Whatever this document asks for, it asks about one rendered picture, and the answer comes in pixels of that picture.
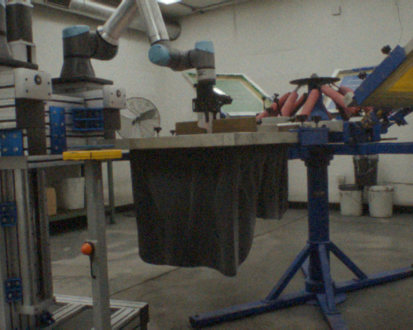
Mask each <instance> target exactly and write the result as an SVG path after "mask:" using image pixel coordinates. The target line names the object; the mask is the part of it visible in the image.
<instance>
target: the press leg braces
mask: <svg viewBox="0 0 413 330"><path fill-rule="evenodd" d="M311 252H312V247H311V244H309V243H307V244H305V246H304V247H303V249H302V250H301V252H300V253H299V254H298V255H297V257H296V258H295V260H294V261H293V262H292V263H291V265H290V267H289V268H288V269H287V270H286V271H285V272H284V274H283V275H282V277H281V278H280V280H279V281H278V283H277V284H276V286H274V287H273V288H272V290H271V291H270V292H269V295H268V296H267V297H266V298H264V299H260V300H261V301H263V302H265V303H267V304H268V303H273V302H277V301H281V300H283V299H281V298H279V296H280V294H281V293H282V291H283V290H284V288H285V287H286V286H287V284H288V283H289V282H290V281H291V280H292V277H293V276H294V275H295V274H296V272H297V270H298V269H299V268H300V267H301V266H302V264H303V263H304V261H305V260H306V259H307V258H308V256H309V255H310V253H311ZM331 252H332V253H333V254H334V255H335V256H336V257H337V258H338V259H339V260H340V261H341V262H342V263H343V264H344V265H345V266H346V267H347V268H348V269H350V270H351V271H352V272H353V273H354V275H355V276H356V277H357V278H354V280H356V281H360V282H362V281H367V280H371V279H372V278H373V277H371V276H367V275H366V274H365V273H364V272H362V271H361V270H360V269H359V268H358V267H357V266H356V265H355V264H354V263H353V262H352V261H351V260H350V259H349V258H348V256H347V255H345V254H344V253H343V252H342V251H341V250H340V249H339V248H338V247H337V246H336V245H335V244H334V243H333V242H332V249H331ZM318 253H319V260H320V264H321V272H322V276H323V280H324V289H325V293H326V302H327V306H324V309H325V310H326V313H327V314H340V312H339V310H338V309H337V306H336V305H335V298H334V294H333V289H332V281H331V277H330V270H329V266H328V259H327V256H326V249H325V245H318ZM305 271H306V273H307V275H309V264H308V269H305Z"/></svg>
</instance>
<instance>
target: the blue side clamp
mask: <svg viewBox="0 0 413 330"><path fill-rule="evenodd" d="M289 131H290V132H299V145H307V144H328V127H300V128H299V129H294V130H289Z"/></svg>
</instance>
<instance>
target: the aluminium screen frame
mask: <svg viewBox="0 0 413 330"><path fill-rule="evenodd" d="M289 142H299V132H237V133H207V134H193V135H180V136H166V137H140V138H125V139H112V140H97V141H96V144H115V147H114V148H97V149H101V150H102V151H104V150H127V149H168V148H190V147H211V146H231V145H247V144H275V143H289Z"/></svg>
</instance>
